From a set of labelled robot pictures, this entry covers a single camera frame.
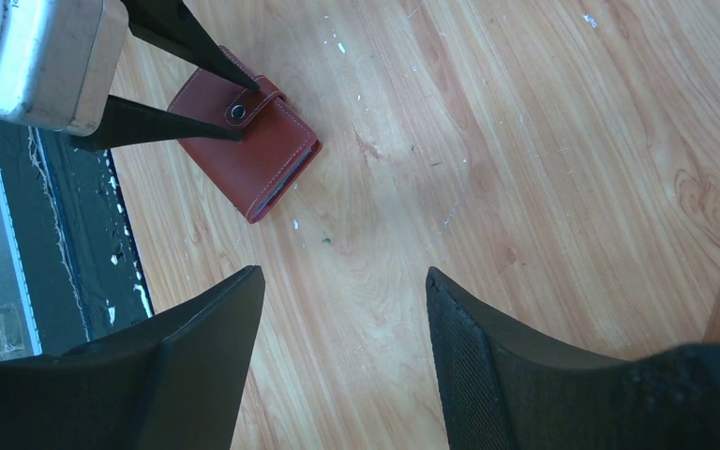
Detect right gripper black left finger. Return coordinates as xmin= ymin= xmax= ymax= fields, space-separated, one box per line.
xmin=0 ymin=265 xmax=265 ymax=449

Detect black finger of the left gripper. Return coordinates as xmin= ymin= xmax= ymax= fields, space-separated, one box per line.
xmin=122 ymin=0 xmax=260 ymax=91
xmin=68 ymin=95 xmax=242 ymax=151

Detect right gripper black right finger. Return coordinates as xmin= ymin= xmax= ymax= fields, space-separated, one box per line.
xmin=426 ymin=267 xmax=720 ymax=449

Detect red leather card holder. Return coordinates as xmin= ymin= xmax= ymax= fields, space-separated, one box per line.
xmin=168 ymin=46 xmax=321 ymax=224

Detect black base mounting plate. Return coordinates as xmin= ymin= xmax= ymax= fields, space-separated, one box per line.
xmin=0 ymin=120 xmax=155 ymax=354

